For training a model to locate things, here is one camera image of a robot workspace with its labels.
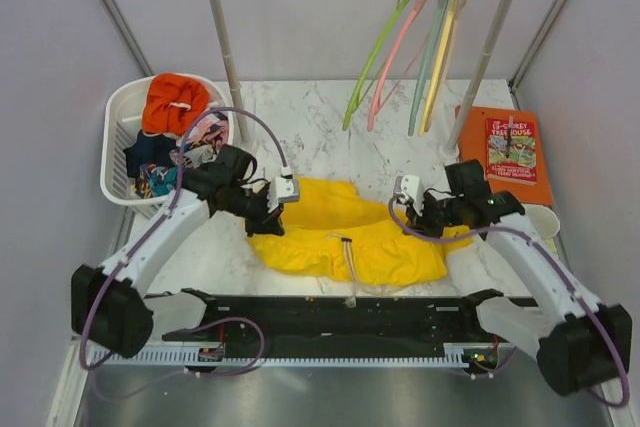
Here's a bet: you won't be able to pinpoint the yellow shorts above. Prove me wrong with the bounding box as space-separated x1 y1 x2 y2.
247 178 472 296

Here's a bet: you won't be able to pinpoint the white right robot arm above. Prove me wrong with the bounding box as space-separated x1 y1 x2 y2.
388 160 633 408

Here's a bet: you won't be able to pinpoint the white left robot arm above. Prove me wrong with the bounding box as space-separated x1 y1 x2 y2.
71 145 300 358

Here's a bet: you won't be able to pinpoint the teal hanger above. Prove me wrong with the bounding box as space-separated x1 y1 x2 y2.
407 0 449 136

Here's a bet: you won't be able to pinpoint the green hanger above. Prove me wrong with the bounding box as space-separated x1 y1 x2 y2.
342 0 411 131

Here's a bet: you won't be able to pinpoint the yellow hanger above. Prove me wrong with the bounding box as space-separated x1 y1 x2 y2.
418 0 458 136

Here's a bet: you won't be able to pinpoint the pink hanger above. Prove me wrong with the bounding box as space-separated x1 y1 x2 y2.
367 0 440 132

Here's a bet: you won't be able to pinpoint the beige wooden hanger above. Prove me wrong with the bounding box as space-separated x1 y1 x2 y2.
437 0 481 83

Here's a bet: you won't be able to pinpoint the pink patterned garment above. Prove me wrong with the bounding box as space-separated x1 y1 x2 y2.
183 111 229 167

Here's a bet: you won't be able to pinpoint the red storey treehouse book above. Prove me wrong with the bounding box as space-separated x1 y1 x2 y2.
485 116 538 185

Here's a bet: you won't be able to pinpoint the colourful comic print garment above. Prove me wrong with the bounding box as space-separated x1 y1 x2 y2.
132 163 178 199

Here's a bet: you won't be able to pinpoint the pale yellow mug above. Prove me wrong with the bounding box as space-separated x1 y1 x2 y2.
525 204 561 239

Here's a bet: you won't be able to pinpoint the navy blue garment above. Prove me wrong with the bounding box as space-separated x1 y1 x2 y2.
123 130 176 178

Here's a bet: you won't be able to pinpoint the orange garment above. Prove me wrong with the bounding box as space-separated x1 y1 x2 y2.
141 73 210 136

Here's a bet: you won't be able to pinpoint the white plastic laundry basket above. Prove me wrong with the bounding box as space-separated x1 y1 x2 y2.
100 73 237 218

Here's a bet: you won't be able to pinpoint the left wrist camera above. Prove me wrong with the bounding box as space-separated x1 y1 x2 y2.
267 176 300 213

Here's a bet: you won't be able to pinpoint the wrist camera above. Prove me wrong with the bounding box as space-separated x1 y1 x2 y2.
267 176 300 213
393 174 425 214

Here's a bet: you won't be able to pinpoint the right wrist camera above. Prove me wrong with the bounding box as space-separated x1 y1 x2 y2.
393 174 425 214

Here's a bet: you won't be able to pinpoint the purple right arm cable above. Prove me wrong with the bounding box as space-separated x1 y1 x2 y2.
388 196 631 407

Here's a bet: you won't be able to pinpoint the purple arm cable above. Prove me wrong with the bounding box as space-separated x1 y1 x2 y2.
388 196 631 407
79 106 294 379

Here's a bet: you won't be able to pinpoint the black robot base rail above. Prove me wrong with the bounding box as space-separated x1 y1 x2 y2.
144 289 536 361

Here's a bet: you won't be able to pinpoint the white slotted cable duct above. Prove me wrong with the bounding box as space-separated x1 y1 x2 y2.
105 342 469 369

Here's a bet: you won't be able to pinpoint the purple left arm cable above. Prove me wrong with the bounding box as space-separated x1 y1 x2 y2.
79 106 294 379

